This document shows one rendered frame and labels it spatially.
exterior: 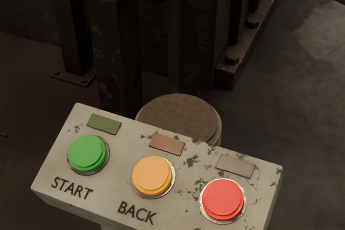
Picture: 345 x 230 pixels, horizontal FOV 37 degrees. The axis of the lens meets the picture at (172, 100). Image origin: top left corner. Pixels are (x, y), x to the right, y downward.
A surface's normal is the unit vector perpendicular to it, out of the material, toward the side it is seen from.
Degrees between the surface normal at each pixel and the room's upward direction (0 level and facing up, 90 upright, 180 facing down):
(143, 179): 20
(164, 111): 0
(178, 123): 0
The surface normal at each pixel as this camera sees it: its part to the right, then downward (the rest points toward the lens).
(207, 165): -0.14, -0.48
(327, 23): 0.00, -0.73
